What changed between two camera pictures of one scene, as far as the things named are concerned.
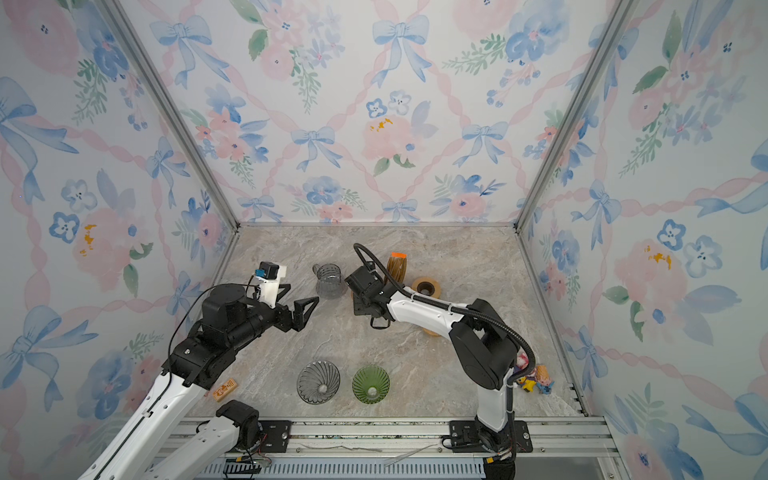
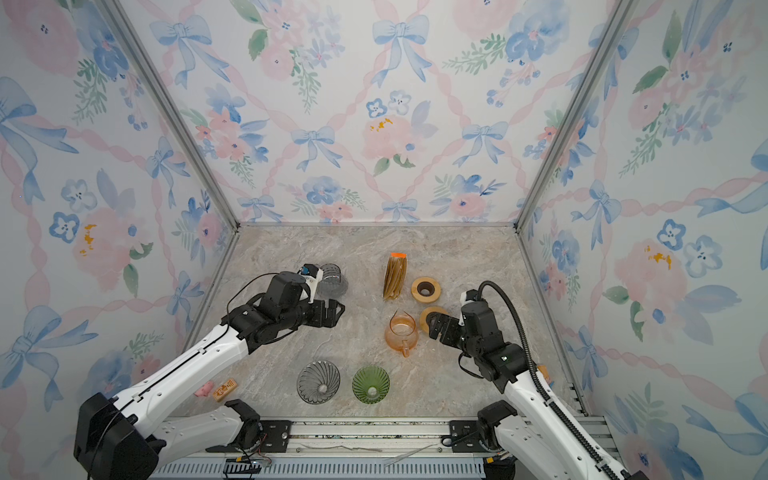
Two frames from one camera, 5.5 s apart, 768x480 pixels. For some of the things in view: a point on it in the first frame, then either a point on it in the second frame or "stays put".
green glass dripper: (371, 384) stays put
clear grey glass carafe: (330, 284) stays put
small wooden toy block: (224, 389) stays put
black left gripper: (299, 319) -> (333, 315)
